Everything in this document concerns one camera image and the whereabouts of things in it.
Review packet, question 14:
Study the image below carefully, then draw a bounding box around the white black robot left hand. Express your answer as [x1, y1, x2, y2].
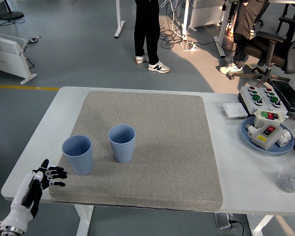
[0, 159, 68, 232]

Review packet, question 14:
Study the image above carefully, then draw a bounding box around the blue ribbed plastic cup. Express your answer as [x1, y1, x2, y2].
[61, 135, 93, 176]
[108, 124, 136, 163]

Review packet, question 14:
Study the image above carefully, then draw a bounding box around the white table leg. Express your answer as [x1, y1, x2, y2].
[73, 204, 94, 236]
[247, 215, 275, 236]

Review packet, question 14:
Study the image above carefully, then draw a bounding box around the grey-brown mat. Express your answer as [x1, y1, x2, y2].
[48, 90, 224, 212]

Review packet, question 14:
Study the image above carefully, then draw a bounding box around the white panel heater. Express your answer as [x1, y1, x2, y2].
[0, 31, 37, 85]
[188, 0, 227, 31]

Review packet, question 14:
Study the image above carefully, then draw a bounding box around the floor socket plug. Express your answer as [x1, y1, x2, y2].
[27, 35, 42, 45]

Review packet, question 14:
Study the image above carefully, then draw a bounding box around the black round stand base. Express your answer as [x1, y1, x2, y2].
[0, 0, 25, 21]

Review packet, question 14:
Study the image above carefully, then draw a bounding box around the white desk leg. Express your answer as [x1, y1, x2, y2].
[180, 0, 190, 41]
[114, 0, 125, 38]
[213, 0, 233, 59]

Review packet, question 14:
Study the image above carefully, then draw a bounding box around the standing person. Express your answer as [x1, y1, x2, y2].
[134, 0, 170, 74]

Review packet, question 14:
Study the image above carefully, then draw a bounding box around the white pipe fitting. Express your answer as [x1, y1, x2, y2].
[245, 124, 258, 138]
[277, 128, 293, 148]

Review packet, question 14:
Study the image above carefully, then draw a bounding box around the white four-button control box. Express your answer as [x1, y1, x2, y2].
[257, 86, 289, 114]
[237, 86, 271, 116]

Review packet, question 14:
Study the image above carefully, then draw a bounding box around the blue plate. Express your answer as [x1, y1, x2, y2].
[240, 116, 295, 155]

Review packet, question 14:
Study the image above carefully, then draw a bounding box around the clear bottle red cap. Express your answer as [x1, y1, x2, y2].
[275, 147, 295, 194]

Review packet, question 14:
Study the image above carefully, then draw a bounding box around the seated person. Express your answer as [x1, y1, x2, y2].
[218, 0, 270, 75]

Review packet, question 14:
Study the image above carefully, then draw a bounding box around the black keyboard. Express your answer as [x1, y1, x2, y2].
[270, 80, 295, 114]

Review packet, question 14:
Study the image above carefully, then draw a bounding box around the black office chair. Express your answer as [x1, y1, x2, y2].
[228, 16, 295, 88]

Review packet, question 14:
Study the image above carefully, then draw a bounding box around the white wall switch plate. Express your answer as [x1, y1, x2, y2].
[222, 102, 249, 119]

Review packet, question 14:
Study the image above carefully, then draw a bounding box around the white green-red switch box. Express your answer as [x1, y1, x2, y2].
[253, 109, 288, 128]

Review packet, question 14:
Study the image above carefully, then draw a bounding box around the grey red-black switch box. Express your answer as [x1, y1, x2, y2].
[250, 123, 284, 151]

